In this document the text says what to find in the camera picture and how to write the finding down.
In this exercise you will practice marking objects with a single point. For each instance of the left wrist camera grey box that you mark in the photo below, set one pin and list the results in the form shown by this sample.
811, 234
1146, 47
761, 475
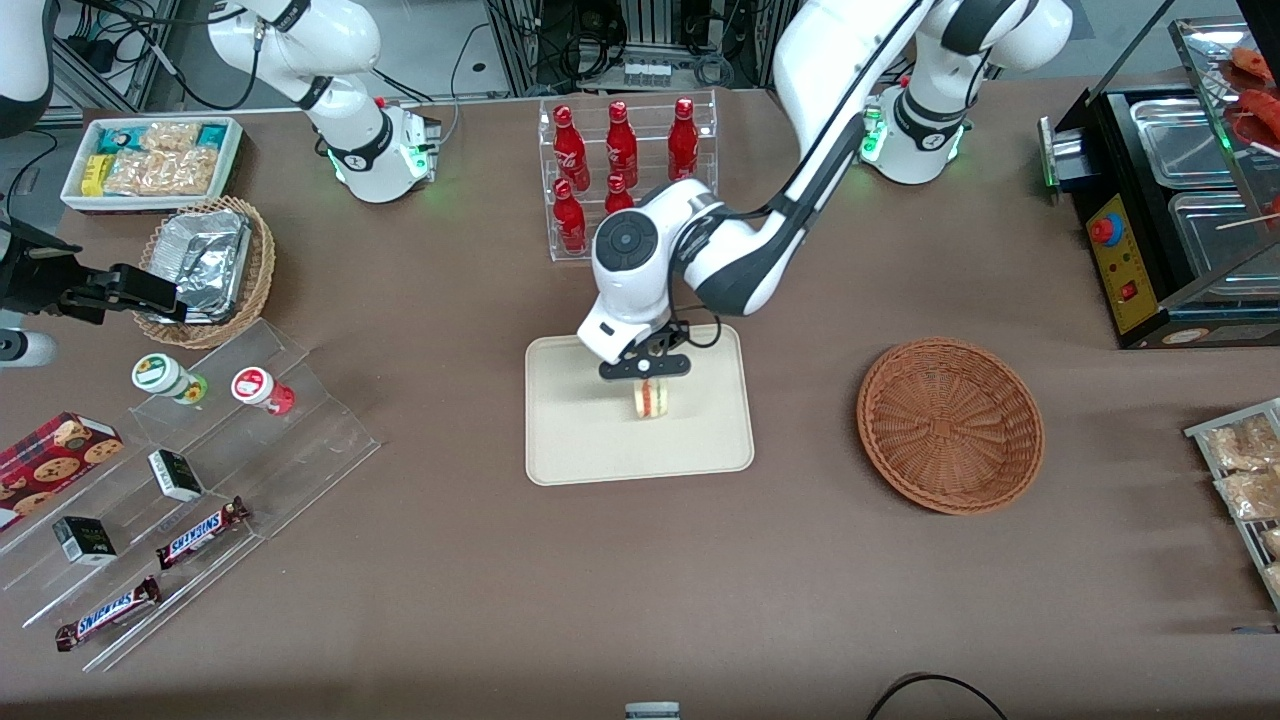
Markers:
607, 338

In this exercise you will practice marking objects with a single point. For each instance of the small layered sandwich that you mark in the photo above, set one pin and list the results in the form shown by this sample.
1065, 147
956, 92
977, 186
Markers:
653, 405

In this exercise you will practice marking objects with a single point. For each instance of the black food warmer machine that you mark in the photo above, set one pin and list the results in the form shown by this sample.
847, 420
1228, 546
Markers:
1130, 270

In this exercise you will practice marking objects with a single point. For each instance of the light wicker basket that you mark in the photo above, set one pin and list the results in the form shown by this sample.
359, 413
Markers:
260, 270

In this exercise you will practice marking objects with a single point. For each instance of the small black white-sided box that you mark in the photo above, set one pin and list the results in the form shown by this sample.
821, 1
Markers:
176, 476

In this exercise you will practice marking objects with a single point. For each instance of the red chocolate chip cookie box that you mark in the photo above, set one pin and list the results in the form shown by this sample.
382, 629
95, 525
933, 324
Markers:
45, 460

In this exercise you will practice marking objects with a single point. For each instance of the red lidded yogurt cup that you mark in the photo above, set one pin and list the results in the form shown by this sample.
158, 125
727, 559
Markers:
258, 388

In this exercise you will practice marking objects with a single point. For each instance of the green sunflower lidded cup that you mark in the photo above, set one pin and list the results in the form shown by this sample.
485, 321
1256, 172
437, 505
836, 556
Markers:
162, 376

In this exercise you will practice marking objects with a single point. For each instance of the red emergency stop button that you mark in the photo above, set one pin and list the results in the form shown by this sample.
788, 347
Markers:
1105, 230

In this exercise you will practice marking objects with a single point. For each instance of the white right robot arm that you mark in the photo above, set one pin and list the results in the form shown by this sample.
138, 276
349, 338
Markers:
340, 100

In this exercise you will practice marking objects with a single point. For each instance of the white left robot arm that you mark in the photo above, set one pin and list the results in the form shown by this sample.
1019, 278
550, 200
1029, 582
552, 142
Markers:
740, 250

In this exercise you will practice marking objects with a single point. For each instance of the clear bag of fried snacks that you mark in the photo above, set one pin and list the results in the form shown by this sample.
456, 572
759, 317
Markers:
1252, 495
1242, 445
1272, 545

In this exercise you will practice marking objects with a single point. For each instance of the clear acrylic bottle rack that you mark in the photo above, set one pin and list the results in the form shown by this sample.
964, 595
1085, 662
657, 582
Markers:
650, 110

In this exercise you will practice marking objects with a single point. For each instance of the steel food pan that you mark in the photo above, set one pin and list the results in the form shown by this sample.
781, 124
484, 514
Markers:
1215, 230
1180, 130

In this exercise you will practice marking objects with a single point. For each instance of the clear bag of crackers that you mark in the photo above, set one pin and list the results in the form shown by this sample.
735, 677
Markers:
172, 135
155, 175

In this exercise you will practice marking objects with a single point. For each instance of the red cola bottle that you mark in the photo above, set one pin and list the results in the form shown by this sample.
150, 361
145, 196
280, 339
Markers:
683, 140
618, 195
569, 145
570, 218
620, 142

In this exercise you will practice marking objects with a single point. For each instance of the black box with Face print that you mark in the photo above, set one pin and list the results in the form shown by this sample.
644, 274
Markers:
85, 540

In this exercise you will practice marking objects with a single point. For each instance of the grey device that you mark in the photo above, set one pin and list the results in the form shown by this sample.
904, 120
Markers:
652, 711

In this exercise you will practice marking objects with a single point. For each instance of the Snickers chocolate bar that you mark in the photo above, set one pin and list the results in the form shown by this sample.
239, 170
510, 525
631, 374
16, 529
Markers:
203, 532
108, 612

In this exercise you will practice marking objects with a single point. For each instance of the red sausage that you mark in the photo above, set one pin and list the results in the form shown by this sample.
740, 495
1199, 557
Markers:
1262, 105
1250, 62

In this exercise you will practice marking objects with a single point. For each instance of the cream rectangular plastic tray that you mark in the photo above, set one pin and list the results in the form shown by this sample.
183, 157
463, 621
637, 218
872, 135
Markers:
600, 440

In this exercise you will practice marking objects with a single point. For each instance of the green snack packet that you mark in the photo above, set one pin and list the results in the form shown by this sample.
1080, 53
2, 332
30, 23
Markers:
115, 137

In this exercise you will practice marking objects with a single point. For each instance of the clear acrylic stepped display shelf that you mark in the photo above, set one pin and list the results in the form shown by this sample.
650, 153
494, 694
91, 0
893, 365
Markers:
300, 440

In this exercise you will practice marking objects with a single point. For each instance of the white snack bin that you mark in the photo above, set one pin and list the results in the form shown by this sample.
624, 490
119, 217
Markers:
235, 160

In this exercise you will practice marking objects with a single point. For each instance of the brown round wicker basket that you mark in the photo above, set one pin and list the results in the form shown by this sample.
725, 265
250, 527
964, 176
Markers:
950, 430

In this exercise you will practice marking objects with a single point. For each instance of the white power strip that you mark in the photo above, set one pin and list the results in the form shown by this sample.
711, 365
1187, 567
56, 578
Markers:
648, 72

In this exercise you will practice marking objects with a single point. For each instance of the yellow snack packet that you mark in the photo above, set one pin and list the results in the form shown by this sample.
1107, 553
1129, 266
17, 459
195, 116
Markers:
94, 173

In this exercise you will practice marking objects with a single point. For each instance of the aluminium foil tray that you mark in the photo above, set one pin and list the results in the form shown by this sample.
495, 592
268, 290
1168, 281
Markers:
205, 260

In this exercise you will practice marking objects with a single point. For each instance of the aluminium profile frame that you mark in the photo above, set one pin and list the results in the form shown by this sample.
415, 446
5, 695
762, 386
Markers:
110, 60

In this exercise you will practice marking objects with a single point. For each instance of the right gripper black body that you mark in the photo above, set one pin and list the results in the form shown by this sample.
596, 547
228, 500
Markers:
84, 292

